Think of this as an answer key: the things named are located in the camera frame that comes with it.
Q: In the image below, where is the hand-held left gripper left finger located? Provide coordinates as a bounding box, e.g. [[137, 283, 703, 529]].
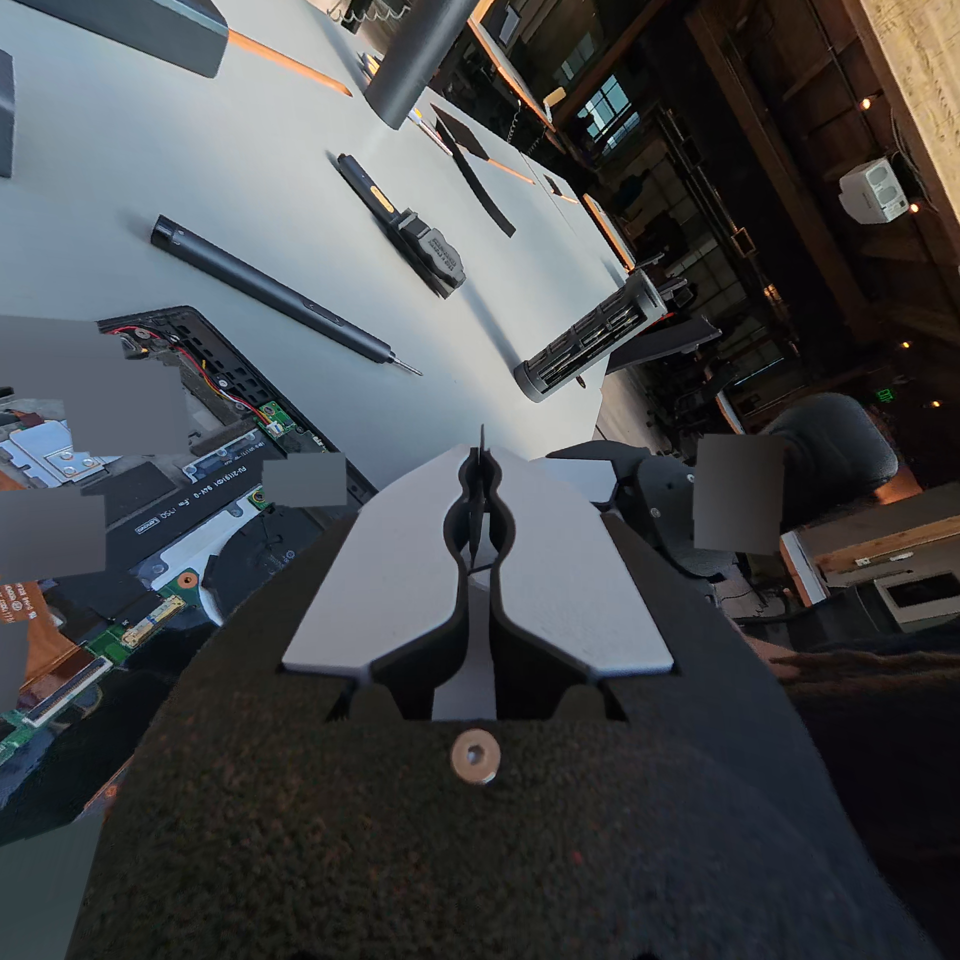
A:
[[280, 443, 472, 682]]

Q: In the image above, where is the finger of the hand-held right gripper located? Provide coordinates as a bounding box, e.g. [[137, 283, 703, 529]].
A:
[[527, 456, 622, 507]]

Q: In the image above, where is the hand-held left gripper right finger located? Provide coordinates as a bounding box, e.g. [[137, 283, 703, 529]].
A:
[[488, 445, 677, 683]]

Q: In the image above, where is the black laptop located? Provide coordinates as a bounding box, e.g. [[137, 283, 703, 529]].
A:
[[0, 304, 378, 833]]

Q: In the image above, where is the dark grey electric screwdriver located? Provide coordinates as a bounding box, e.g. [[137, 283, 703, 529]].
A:
[[151, 214, 426, 377]]

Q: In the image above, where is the dark slotted bit holder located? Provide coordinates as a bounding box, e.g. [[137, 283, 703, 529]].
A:
[[514, 268, 670, 404]]

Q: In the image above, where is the black office chair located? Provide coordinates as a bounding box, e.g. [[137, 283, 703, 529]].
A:
[[757, 392, 902, 529]]

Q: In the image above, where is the dark grey cylinder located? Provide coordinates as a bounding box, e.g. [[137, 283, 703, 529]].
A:
[[365, 0, 483, 132]]

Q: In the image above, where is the dark grey case sleeve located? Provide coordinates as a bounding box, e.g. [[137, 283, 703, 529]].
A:
[[14, 0, 232, 81]]

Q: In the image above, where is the black screwdriver handle adapter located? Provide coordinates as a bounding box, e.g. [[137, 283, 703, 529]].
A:
[[335, 152, 468, 301]]

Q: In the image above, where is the black strap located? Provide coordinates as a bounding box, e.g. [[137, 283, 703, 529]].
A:
[[430, 103, 519, 239]]

